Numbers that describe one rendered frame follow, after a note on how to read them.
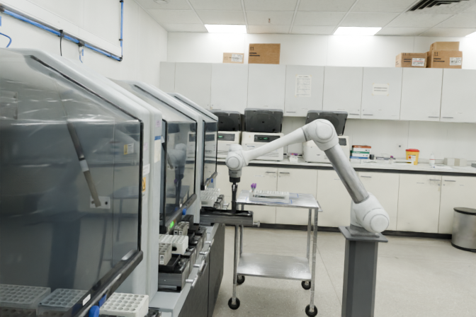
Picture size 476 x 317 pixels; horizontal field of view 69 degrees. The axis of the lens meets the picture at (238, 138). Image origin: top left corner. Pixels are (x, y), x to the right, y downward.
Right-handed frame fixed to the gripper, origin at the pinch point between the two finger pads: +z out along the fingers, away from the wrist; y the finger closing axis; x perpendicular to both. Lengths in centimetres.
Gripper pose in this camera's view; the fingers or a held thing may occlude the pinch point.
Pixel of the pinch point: (234, 206)
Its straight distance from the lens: 236.2
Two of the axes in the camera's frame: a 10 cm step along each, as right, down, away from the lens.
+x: 10.0, 0.4, -0.7
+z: -0.4, 10.0, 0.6
